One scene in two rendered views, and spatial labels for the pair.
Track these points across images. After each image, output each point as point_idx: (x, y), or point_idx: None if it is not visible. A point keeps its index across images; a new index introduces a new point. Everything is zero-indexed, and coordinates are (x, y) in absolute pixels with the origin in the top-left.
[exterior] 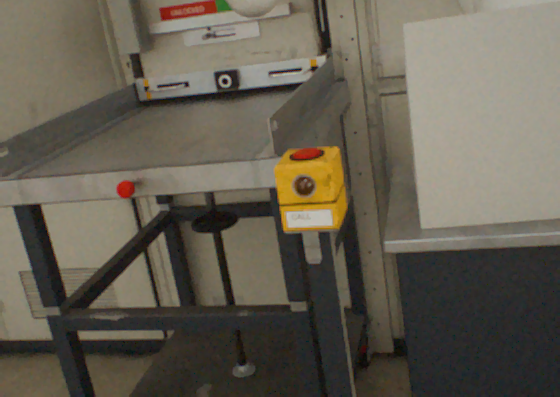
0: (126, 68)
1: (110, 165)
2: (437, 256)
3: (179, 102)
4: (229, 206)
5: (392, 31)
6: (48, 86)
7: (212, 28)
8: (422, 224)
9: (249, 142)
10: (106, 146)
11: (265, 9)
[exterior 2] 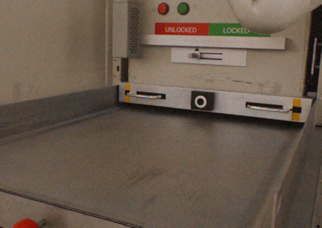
0: (115, 71)
1: (29, 182)
2: None
3: (153, 111)
4: None
5: None
6: (38, 71)
7: (200, 49)
8: None
9: (222, 200)
10: (53, 146)
11: (282, 24)
